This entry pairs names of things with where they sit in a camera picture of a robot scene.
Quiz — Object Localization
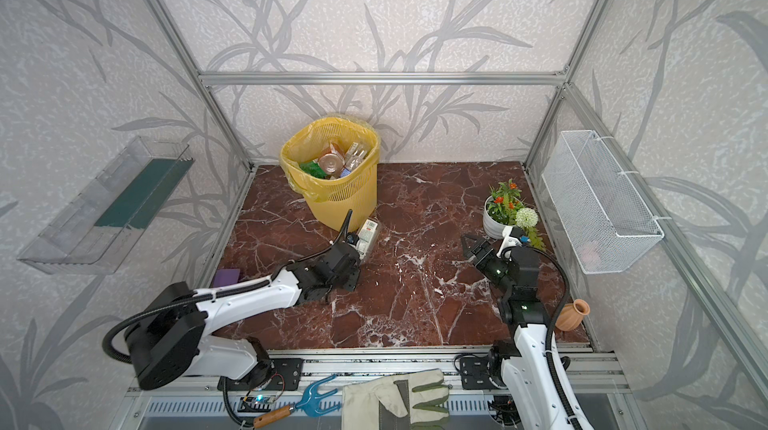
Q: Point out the white green label bottle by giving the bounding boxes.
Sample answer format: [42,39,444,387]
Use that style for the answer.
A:
[355,219,381,262]

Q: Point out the green plastic bottle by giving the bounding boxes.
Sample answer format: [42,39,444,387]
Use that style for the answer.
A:
[299,161,328,180]

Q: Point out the small clear grey bottle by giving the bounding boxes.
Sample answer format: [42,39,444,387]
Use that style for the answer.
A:
[343,142,368,172]

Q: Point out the yellow liquid bottle red label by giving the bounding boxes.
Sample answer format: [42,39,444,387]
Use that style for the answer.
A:
[317,143,345,177]

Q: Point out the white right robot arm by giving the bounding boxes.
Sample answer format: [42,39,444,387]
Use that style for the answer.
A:
[461,234,592,429]

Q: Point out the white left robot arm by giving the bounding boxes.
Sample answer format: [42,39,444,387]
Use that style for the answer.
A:
[102,218,361,390]

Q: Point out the yellow bin liner bag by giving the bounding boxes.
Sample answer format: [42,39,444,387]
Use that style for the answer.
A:
[279,114,381,202]

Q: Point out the yellow ribbed plastic bin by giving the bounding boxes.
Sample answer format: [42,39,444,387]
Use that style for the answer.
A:
[279,117,382,233]

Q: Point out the potted plant red flowers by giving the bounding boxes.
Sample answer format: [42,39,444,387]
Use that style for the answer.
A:
[483,180,546,251]

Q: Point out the small terracotta vase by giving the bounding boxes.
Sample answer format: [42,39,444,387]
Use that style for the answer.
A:
[555,299,591,332]

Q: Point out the purple sponge block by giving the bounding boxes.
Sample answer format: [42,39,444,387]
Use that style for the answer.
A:
[211,269,241,288]

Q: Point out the blue garden hand fork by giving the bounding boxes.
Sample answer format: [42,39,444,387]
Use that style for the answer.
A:
[251,374,341,429]

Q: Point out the white green work glove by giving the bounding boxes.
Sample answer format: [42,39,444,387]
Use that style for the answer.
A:
[341,369,451,429]

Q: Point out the green circuit board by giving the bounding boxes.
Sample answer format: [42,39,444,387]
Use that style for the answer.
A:
[238,394,278,413]

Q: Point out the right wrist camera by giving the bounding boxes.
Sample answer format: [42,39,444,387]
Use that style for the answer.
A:
[496,226,529,259]

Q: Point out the white wire mesh basket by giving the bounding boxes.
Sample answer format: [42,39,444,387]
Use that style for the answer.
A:
[542,130,665,275]

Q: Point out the clear wall shelf green mat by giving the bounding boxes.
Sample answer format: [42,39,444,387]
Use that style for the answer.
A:
[18,137,194,275]

